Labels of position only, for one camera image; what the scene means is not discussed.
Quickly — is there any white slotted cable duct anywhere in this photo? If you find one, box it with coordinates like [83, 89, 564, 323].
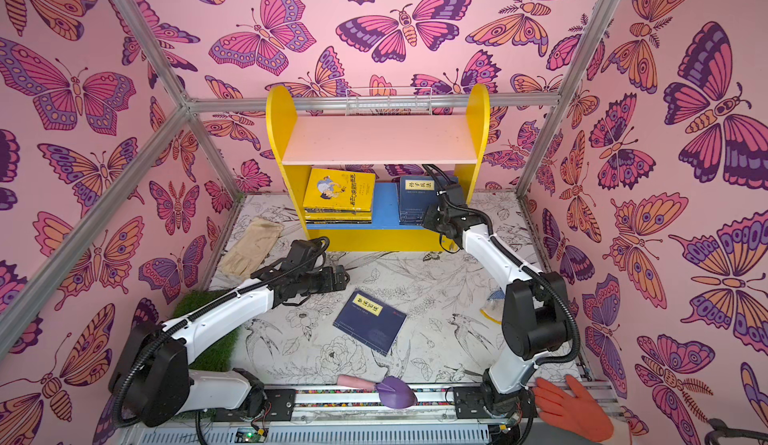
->
[128, 423, 493, 445]

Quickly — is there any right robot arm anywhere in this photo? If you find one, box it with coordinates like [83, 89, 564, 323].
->
[422, 164, 582, 416]

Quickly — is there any blue white work glove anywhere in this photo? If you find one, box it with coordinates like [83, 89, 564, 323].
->
[487, 289, 505, 306]

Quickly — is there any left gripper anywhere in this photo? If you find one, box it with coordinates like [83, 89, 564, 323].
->
[295, 264, 352, 296]

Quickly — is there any navy blue book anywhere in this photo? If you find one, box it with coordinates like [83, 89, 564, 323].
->
[333, 290, 407, 356]
[397, 176, 447, 225]

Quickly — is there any yellow cartoon book bottom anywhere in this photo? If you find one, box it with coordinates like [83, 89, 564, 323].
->
[302, 168, 376, 212]

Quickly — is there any yellow pink blue bookshelf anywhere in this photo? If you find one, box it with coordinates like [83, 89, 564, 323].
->
[266, 85, 491, 252]

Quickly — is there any green circuit board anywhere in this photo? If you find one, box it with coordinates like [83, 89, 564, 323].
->
[235, 427, 267, 444]

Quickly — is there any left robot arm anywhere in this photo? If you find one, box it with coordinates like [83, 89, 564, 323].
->
[109, 236, 350, 428]

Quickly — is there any green artificial grass mat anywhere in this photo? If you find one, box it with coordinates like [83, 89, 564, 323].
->
[172, 290, 240, 372]

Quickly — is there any aluminium mounting rail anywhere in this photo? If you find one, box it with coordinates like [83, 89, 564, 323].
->
[212, 381, 619, 425]

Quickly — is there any purple pink trowel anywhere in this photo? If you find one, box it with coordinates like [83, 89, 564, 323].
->
[337, 375, 418, 410]

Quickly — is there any orange rubber glove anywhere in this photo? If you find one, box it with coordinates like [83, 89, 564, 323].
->
[532, 375, 615, 443]

